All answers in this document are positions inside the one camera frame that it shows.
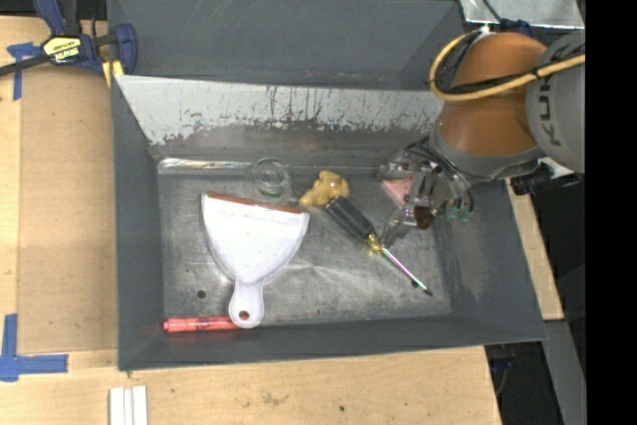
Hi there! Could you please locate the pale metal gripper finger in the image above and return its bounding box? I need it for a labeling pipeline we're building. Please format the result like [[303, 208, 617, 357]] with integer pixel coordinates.
[[380, 208, 402, 249], [392, 209, 418, 243]]

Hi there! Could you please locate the pink flat block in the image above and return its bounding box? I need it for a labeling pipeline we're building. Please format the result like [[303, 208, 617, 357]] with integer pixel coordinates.
[[380, 175, 415, 206]]

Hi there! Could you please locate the tan toy animal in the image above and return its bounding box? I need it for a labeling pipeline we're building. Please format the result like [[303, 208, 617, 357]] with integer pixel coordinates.
[[298, 169, 351, 211]]

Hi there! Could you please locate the clear glass cup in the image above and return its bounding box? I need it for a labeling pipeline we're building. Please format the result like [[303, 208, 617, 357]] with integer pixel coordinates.
[[250, 157, 293, 206]]

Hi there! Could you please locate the white dustpan with red-brown edge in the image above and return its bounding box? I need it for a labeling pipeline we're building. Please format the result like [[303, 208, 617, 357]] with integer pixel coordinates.
[[200, 191, 312, 330]]

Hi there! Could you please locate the orange-red marker pen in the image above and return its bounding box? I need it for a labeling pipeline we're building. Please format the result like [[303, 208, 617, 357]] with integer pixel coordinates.
[[162, 316, 241, 333]]

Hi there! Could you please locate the grey metal bin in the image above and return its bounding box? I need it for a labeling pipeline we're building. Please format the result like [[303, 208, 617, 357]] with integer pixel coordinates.
[[105, 0, 549, 372]]

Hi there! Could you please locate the pale wood board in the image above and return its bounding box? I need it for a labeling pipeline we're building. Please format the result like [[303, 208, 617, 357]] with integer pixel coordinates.
[[17, 73, 120, 355]]

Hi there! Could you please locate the black-handled screwdriver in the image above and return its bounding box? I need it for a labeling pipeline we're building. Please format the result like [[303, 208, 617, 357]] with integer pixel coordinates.
[[324, 195, 434, 298]]

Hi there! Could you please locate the black cylinder on white bracket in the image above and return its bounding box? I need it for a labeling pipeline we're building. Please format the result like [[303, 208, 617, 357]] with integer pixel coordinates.
[[510, 159, 582, 196]]

